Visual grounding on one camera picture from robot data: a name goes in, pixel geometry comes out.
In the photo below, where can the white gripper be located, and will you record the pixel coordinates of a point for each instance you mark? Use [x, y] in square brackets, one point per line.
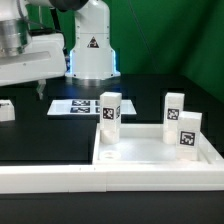
[42, 59]

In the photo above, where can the white marker sheet with tags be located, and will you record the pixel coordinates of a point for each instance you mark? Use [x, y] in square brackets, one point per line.
[85, 107]

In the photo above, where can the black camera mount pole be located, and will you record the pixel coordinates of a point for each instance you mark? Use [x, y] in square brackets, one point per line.
[55, 19]

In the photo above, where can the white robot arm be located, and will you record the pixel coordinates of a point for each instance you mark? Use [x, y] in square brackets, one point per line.
[91, 60]

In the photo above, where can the white L-shaped obstacle fence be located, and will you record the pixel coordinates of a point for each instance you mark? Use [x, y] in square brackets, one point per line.
[204, 174]

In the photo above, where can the white square tabletop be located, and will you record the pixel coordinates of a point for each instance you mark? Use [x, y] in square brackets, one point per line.
[138, 144]

